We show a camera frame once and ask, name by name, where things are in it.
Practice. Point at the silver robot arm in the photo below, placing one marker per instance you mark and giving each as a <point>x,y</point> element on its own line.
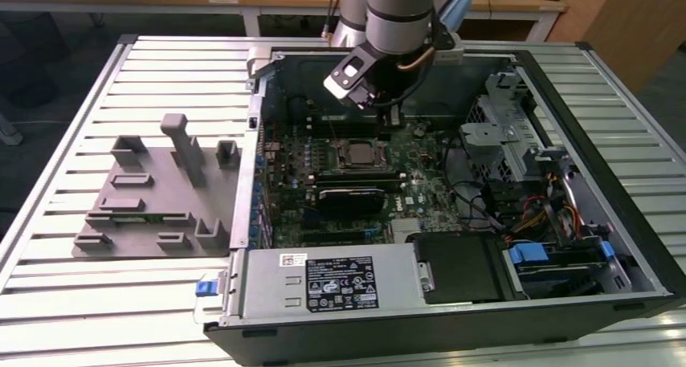
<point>399,17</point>

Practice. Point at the CPU socket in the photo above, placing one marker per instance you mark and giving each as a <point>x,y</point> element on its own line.
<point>362,168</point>

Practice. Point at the silver coin battery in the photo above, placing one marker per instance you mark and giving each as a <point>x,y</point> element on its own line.
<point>420,129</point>

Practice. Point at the black RAM slot bank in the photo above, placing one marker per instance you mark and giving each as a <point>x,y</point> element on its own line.
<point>359,181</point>
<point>348,128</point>

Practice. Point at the green motherboard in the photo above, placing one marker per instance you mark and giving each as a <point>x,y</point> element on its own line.
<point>434,170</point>

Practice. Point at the black graphics card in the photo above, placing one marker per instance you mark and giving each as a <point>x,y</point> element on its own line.
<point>351,202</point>

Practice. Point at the silver chipset heatsink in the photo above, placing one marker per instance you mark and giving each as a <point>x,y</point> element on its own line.
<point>407,228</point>

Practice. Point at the wooden desk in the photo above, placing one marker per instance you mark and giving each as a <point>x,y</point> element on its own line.
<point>230,1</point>

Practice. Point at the wooden cabinet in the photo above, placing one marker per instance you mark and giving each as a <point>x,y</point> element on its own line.
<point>633,29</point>

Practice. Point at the blue disk carrier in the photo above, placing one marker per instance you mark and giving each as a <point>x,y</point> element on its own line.
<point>527,254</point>

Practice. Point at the grey parts rack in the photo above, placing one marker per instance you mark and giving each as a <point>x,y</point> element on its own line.
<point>160,206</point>

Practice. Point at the silver power supply unit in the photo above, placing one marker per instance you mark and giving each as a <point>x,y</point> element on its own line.
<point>268,282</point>

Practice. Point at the green RAM stick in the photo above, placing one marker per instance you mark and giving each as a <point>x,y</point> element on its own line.
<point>136,219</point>

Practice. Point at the blue plastic latch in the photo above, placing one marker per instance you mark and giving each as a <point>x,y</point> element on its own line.
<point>204,288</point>

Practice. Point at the black open PC case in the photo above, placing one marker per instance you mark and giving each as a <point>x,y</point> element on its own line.
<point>375,335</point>

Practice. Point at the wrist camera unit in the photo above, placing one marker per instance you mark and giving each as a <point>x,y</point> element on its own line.
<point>348,74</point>

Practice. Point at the small grey wrist camera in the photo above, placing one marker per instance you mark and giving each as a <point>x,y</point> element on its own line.
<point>447,57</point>

